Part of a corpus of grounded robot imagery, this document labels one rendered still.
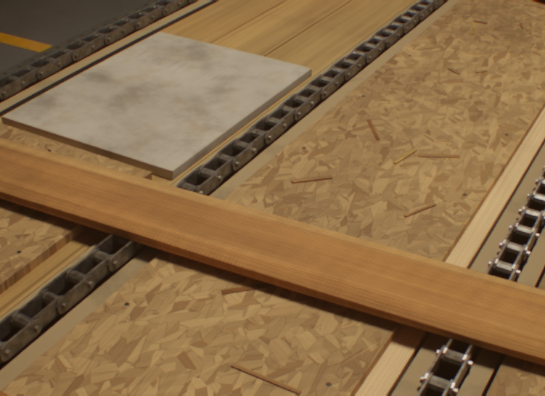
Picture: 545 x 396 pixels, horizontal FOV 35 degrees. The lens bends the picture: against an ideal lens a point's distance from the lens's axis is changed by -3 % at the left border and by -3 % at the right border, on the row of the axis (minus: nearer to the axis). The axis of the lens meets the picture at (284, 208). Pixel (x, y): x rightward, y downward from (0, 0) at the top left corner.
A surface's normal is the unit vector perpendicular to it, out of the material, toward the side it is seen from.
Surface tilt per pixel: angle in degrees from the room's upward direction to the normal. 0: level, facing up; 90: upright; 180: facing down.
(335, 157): 0
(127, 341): 0
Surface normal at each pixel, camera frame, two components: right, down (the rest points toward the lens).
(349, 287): -0.16, -0.49
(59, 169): 0.04, -0.85
